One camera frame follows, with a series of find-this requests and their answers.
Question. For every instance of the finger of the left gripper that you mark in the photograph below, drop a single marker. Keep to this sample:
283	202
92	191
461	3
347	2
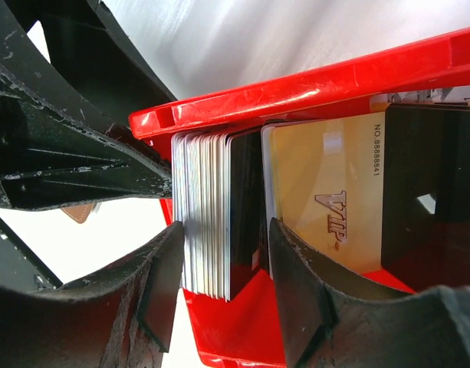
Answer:
87	48
48	159

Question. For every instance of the black card in bin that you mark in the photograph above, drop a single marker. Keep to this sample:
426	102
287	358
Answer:
426	195

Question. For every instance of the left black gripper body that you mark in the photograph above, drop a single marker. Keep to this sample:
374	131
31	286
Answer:
20	268

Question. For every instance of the red plastic card bin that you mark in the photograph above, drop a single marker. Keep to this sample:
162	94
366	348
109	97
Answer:
244	333

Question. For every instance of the brown leather card holder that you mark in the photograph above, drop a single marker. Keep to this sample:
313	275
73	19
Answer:
79	213

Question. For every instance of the gold VIP card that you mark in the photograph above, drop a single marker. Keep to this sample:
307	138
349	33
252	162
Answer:
324	180

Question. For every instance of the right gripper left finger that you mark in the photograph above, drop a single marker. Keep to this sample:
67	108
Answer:
119	316

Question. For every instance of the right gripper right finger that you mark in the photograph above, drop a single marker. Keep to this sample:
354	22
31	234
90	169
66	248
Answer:
333	317

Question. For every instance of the stack of cards in bin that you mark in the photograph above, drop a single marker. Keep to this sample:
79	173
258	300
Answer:
219	196

